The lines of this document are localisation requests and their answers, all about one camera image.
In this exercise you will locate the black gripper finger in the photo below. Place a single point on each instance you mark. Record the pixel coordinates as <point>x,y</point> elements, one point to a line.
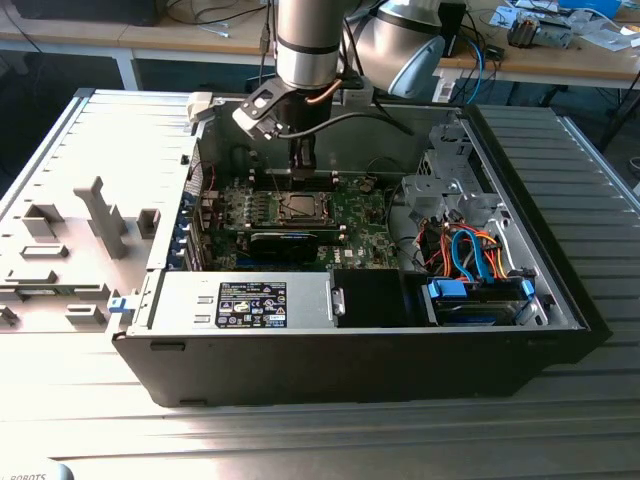
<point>305,157</point>

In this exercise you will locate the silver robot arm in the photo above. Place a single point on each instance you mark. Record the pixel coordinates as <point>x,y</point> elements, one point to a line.
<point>305,30</point>

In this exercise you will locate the black RAM slot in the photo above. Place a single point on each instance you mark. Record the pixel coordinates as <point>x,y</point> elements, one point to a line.
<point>300,226</point>
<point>325,183</point>
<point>327,178</point>
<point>332,231</point>
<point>327,174</point>
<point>322,189</point>

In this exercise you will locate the CPU socket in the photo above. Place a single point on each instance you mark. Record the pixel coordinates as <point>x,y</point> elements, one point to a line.
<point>283,196</point>

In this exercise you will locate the blue expansion slot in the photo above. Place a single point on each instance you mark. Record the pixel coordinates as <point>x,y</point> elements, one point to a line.
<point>244,263</point>

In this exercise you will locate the round coin battery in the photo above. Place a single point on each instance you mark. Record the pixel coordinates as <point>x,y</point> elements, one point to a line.
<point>367,186</point>

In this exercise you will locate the green motherboard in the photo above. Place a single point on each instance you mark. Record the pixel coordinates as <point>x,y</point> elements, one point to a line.
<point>370,220</point>

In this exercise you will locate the black graphics card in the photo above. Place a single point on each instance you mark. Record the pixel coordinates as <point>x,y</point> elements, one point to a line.
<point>285,247</point>

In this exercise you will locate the white plastic block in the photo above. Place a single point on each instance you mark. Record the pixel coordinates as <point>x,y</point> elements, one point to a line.
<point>200,106</point>

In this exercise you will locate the metal drive cage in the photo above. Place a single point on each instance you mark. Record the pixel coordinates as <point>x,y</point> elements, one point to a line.
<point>435,192</point>

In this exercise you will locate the white code label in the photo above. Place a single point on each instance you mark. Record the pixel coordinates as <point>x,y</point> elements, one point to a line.
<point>446,92</point>

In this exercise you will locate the blue card retainer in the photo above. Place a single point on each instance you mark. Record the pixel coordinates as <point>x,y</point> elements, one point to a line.
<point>181,222</point>

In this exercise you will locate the black power supply label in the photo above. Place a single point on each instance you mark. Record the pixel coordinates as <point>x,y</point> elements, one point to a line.
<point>250,305</point>

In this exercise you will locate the wooden desk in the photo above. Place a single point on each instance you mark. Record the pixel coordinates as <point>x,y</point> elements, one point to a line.
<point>150,40</point>
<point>550,62</point>

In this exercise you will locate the grey power supply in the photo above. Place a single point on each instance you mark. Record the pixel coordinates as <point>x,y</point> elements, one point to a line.
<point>185,300</point>

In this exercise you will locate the hard disk in blue carrier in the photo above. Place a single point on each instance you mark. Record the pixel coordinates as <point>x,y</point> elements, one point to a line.
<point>445,289</point>

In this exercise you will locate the grey parts rack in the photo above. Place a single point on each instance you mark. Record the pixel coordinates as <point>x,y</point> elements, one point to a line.
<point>105,225</point>

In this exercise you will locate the printed white sheet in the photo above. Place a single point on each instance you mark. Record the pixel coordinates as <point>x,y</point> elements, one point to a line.
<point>502,17</point>

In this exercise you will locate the black PC case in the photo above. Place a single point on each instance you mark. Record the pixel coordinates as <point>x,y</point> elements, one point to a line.
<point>350,365</point>

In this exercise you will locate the copper finned cooler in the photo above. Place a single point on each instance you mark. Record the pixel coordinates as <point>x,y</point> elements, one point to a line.
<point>522,32</point>

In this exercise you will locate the blue plastic latch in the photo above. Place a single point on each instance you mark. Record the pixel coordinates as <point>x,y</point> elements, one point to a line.
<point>117,305</point>

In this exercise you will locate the black monitor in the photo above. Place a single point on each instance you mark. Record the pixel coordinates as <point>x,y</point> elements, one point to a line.
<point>75,10</point>

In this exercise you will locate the blue box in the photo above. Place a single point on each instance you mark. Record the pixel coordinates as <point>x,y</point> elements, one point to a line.
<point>590,5</point>

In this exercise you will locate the white papers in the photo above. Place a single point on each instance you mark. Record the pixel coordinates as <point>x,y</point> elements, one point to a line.
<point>607,37</point>

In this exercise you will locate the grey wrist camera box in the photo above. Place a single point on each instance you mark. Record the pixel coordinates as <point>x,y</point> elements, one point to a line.
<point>357,92</point>

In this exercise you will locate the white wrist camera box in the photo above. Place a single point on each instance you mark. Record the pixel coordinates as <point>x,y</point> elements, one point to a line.
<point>250,120</point>

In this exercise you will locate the grey metal bracket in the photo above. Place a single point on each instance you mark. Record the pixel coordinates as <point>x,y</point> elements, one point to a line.
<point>339,300</point>

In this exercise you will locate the metal bracket device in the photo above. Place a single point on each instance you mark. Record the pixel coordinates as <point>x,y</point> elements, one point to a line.
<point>555,35</point>

